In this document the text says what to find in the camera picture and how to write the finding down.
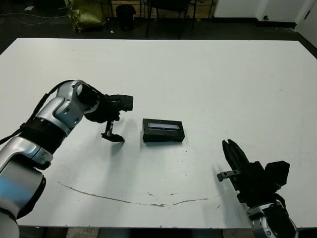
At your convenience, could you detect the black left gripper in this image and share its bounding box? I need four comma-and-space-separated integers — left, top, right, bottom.
85, 98, 125, 143

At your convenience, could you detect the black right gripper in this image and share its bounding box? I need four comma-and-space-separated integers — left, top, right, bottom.
216, 138, 278, 208

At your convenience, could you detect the black box lid with print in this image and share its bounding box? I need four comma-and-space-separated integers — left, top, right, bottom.
142, 118, 186, 144

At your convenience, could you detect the yellow-green plastic bag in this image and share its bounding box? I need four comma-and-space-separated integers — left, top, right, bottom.
68, 0, 107, 33

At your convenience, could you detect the black mesh office chair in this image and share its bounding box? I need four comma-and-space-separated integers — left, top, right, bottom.
145, 0, 198, 39

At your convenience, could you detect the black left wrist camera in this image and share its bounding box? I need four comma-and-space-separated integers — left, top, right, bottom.
106, 94, 135, 113

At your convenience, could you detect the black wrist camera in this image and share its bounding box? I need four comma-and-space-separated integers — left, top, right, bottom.
106, 94, 135, 113
264, 160, 291, 191

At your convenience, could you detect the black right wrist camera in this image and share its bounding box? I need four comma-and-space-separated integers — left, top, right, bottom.
264, 160, 291, 191

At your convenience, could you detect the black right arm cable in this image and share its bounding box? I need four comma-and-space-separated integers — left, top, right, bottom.
273, 193, 290, 224

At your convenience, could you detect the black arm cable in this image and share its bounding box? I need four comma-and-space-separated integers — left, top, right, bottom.
0, 80, 75, 147
273, 193, 290, 224

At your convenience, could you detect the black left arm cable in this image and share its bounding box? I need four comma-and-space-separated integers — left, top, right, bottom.
0, 80, 75, 147

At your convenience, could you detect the grey floor cable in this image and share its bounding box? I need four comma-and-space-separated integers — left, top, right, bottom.
0, 11, 67, 26

